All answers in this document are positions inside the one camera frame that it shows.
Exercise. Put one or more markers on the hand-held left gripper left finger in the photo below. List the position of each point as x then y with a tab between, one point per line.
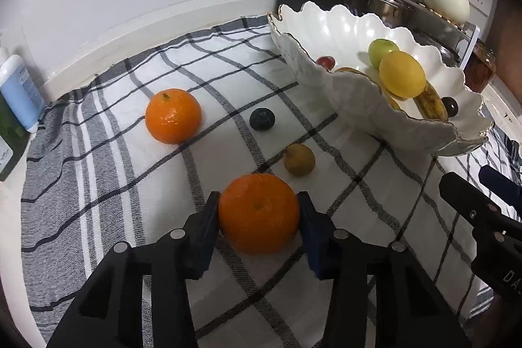
202	236

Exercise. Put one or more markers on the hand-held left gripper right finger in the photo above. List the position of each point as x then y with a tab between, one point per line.
316	236

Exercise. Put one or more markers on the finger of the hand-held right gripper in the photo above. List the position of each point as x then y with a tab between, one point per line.
469	201
503	187

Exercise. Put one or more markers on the orange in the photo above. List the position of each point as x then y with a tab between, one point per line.
173	115
257	213

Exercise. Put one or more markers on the dark purple plum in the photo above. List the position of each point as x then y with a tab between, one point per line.
450	106

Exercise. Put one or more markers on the spotted yellow banana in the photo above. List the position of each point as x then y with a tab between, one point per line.
432	105

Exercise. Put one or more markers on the yellow orange mango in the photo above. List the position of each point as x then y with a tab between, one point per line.
393	102

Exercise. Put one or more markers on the white scalloped bowl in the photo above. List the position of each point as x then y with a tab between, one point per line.
354	107

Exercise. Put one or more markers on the yellow lemon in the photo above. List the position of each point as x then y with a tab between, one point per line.
401	75

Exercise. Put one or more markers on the red grape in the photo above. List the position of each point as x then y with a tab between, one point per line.
325	62

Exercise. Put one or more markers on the green apple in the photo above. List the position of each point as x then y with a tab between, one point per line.
381	50

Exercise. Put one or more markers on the brown longan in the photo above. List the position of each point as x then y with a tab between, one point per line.
299	159

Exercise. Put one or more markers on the black white checked cloth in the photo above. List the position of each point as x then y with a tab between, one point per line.
122	189

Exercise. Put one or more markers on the dark blueberry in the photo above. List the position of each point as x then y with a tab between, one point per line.
262	119

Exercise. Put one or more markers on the pot storage rack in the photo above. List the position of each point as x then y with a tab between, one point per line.
469	42

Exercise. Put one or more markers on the brown wooden cutting board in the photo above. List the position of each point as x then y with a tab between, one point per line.
509	38

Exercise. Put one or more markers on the green dish soap bottle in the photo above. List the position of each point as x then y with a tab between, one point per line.
8	140

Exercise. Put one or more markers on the steel stock pot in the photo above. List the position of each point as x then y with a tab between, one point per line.
375	3

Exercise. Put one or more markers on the white blue pump bottle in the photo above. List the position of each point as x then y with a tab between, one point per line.
18	91

